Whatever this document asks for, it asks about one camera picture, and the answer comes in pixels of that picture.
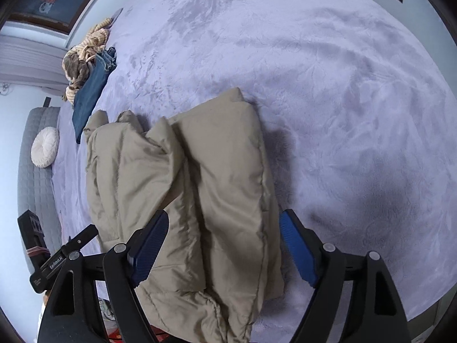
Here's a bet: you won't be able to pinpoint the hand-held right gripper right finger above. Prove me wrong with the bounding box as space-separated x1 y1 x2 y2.
279 209 412 343

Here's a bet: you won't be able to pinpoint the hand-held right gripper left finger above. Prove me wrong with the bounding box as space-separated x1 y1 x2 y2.
37 210 169 343

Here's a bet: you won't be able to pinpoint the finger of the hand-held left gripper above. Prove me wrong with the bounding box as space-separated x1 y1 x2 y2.
61 224 99 253

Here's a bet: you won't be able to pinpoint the beige down jacket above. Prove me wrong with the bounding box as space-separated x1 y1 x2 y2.
84 87 286 343

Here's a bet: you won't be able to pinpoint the grey quilted headboard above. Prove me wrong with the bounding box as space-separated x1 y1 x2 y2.
17 106 63 258

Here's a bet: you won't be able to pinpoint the round white pleated cushion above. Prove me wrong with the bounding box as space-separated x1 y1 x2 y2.
31 127 60 169

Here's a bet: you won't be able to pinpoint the blue denim jeans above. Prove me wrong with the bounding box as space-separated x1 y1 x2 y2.
71 46 119 144

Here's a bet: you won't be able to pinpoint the lavender plush bed blanket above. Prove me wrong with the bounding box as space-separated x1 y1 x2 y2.
50 0 457 329

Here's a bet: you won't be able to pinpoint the dark framed window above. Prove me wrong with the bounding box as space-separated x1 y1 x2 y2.
6 0 105 37

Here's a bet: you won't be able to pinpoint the beige cable-knit sweater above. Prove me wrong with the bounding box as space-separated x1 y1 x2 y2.
61 18 112 103

